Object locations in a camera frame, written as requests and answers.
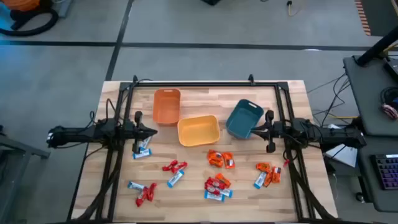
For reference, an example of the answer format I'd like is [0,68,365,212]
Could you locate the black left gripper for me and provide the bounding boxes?
[123,110,158,154]

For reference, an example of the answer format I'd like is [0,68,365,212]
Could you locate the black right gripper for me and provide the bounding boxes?
[250,110,285,154]

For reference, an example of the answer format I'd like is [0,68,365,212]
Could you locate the red candy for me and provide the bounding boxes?
[204,184,221,196]
[147,182,157,202]
[206,177,226,190]
[171,161,188,174]
[162,160,178,172]
[135,187,150,208]

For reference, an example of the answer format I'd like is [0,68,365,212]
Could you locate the teal plastic bin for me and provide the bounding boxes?
[225,98,265,140]

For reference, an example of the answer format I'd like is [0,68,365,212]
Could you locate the orange plastic bin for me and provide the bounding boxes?
[152,88,182,127]

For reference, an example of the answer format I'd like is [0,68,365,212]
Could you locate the yellow plastic bin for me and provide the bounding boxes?
[177,114,221,147]

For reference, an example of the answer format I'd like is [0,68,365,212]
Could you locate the white paper sheet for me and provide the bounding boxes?
[323,123,358,169]

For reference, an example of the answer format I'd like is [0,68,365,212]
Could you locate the dark grey desk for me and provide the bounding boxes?
[322,135,398,213]

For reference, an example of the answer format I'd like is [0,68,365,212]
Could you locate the grey metal stand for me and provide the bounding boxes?
[0,124,52,224]

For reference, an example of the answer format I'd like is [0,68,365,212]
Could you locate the black headphones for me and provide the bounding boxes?
[379,86,398,108]

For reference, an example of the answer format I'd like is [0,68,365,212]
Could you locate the black backlit keyboard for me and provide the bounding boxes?
[369,153,398,191]

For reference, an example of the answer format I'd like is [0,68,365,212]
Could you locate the black desk device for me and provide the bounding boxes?
[382,57,398,82]

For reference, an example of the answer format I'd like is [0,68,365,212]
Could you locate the grey floor box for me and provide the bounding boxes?
[57,0,74,18]

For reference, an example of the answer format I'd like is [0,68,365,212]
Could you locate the black mat orange striped edge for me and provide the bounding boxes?
[354,0,398,37]

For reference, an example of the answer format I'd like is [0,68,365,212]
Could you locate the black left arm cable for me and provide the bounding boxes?
[88,98,123,125]

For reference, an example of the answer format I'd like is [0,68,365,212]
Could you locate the yellow extension cable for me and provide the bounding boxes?
[286,0,304,17]

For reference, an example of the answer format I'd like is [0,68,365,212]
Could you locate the orange vacuum with black hose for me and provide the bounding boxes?
[0,0,60,37]

